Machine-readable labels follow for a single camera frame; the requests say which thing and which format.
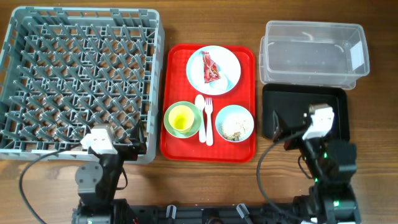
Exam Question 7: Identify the rice and food scraps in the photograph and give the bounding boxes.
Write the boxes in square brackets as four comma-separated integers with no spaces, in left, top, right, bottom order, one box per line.
[220,120,249,141]

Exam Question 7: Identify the light blue bowl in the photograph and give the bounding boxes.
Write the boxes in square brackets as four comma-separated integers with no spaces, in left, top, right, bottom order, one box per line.
[215,105,254,142]

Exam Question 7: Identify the yellow plastic cup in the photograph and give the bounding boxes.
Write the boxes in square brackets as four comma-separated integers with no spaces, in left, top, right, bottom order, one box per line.
[168,105,195,133]

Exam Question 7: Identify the red snack wrapper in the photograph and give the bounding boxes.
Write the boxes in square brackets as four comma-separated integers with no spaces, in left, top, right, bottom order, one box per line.
[201,51,221,83]

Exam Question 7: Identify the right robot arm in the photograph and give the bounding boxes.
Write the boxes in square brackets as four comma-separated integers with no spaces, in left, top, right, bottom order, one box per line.
[272,105,361,223]

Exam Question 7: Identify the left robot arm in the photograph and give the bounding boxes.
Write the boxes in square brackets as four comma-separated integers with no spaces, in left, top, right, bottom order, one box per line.
[72,120,147,224]

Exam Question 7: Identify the grey dishwasher rack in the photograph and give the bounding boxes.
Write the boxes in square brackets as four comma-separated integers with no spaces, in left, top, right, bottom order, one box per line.
[1,6,165,164]

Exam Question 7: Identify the black tray bin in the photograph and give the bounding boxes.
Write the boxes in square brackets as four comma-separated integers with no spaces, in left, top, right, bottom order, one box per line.
[262,83,350,141]

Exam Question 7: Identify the green bowl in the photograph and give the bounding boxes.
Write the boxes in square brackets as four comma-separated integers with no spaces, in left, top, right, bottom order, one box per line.
[164,101,201,139]

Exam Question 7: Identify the white plastic spoon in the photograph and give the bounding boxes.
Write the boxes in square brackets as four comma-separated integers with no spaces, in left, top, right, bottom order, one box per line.
[195,94,206,143]

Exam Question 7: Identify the white plastic fork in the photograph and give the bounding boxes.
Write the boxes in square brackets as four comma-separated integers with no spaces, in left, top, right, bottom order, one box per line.
[205,98,214,146]

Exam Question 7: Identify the light blue plate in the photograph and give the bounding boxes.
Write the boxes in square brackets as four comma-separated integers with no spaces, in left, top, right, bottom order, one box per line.
[186,45,241,95]

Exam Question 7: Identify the clear plastic bin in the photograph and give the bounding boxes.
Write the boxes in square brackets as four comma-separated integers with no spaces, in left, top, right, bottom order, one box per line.
[259,21,370,90]

